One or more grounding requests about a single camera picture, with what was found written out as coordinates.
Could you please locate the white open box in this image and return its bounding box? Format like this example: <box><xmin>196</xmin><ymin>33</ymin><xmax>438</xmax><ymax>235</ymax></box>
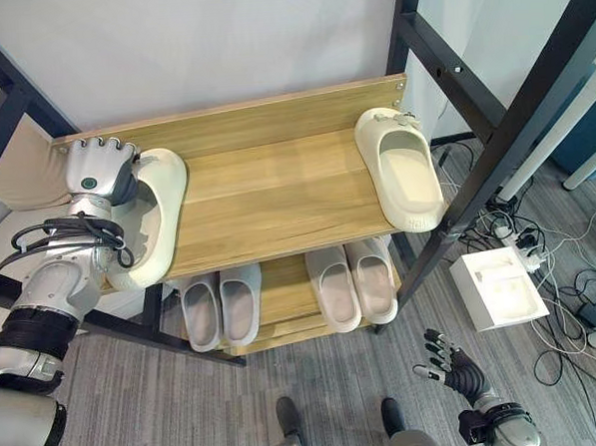
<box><xmin>447</xmin><ymin>243</ymin><xmax>551</xmax><ymax>335</ymax></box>

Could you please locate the white table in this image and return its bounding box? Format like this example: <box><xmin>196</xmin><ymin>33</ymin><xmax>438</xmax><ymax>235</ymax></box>
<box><xmin>488</xmin><ymin>51</ymin><xmax>596</xmax><ymax>205</ymax></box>

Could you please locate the beige cushion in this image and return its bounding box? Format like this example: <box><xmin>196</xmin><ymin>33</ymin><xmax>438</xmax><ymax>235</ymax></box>
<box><xmin>0</xmin><ymin>111</ymin><xmax>81</xmax><ymax>214</ymax></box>

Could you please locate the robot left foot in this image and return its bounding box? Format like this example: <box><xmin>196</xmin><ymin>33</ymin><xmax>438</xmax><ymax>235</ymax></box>
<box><xmin>276</xmin><ymin>395</ymin><xmax>304</xmax><ymax>436</ymax></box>

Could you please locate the grey slipper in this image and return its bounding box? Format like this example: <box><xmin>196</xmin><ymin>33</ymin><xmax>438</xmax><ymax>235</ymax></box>
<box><xmin>217</xmin><ymin>261</ymin><xmax>268</xmax><ymax>349</ymax></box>
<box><xmin>179</xmin><ymin>273</ymin><xmax>224</xmax><ymax>355</ymax></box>

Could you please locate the white floor cable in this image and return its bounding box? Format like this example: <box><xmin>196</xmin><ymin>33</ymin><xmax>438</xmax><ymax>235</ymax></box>
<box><xmin>521</xmin><ymin>202</ymin><xmax>596</xmax><ymax>360</ymax></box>

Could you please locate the robot right leg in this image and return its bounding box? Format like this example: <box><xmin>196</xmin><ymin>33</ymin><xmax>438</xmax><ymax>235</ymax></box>
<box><xmin>386</xmin><ymin>426</ymin><xmax>446</xmax><ymax>446</ymax></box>

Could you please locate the beige slipper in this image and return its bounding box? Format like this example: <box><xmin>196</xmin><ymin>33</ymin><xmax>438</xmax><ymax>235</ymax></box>
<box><xmin>303</xmin><ymin>243</ymin><xmax>364</xmax><ymax>336</ymax></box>
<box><xmin>342</xmin><ymin>234</ymin><xmax>401</xmax><ymax>327</ymax></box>

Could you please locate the black metal frame with leaning post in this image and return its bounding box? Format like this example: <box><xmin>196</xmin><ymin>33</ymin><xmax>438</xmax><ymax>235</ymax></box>
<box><xmin>379</xmin><ymin>0</ymin><xmax>596</xmax><ymax>308</ymax></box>

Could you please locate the black wrist cable bundle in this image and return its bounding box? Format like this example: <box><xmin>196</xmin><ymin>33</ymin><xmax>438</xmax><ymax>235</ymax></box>
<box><xmin>0</xmin><ymin>213</ymin><xmax>137</xmax><ymax>294</ymax></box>

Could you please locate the white power strip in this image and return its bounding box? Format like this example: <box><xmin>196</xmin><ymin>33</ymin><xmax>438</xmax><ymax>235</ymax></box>
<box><xmin>495</xmin><ymin>223</ymin><xmax>547</xmax><ymax>275</ymax></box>

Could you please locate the blue cabinet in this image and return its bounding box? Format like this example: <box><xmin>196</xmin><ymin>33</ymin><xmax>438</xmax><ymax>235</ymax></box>
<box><xmin>542</xmin><ymin>61</ymin><xmax>596</xmax><ymax>177</ymax></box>

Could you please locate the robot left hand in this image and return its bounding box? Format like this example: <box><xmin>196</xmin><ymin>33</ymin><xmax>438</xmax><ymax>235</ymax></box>
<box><xmin>62</xmin><ymin>135</ymin><xmax>144</xmax><ymax>208</ymax></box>

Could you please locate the wooden shoe rack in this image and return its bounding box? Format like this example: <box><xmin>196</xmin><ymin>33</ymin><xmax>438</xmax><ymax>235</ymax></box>
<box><xmin>45</xmin><ymin>71</ymin><xmax>425</xmax><ymax>380</ymax></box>

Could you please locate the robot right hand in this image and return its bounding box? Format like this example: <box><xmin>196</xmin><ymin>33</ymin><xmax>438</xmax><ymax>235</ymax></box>
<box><xmin>410</xmin><ymin>325</ymin><xmax>493</xmax><ymax>404</ymax></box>

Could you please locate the cream clog slipper with charm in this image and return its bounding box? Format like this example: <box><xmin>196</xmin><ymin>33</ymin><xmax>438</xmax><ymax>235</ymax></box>
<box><xmin>352</xmin><ymin>103</ymin><xmax>450</xmax><ymax>236</ymax></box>

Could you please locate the plain cream clog slipper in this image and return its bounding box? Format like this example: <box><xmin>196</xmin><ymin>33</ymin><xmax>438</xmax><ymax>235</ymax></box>
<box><xmin>98</xmin><ymin>146</ymin><xmax>196</xmax><ymax>294</ymax></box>

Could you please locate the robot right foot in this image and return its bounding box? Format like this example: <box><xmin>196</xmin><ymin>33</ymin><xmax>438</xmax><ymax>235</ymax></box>
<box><xmin>379</xmin><ymin>395</ymin><xmax>407</xmax><ymax>437</ymax></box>

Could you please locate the black power adapter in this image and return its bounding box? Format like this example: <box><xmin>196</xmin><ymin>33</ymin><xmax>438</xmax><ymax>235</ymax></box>
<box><xmin>575</xmin><ymin>300</ymin><xmax>596</xmax><ymax>330</ymax></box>

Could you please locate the black floor cable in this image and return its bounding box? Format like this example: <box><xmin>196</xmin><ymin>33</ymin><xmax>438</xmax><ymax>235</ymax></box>
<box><xmin>527</xmin><ymin>266</ymin><xmax>596</xmax><ymax>446</ymax></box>

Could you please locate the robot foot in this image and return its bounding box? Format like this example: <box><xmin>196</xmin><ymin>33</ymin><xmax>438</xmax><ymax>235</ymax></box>
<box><xmin>276</xmin><ymin>395</ymin><xmax>304</xmax><ymax>436</ymax></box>
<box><xmin>379</xmin><ymin>395</ymin><xmax>407</xmax><ymax>437</ymax></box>

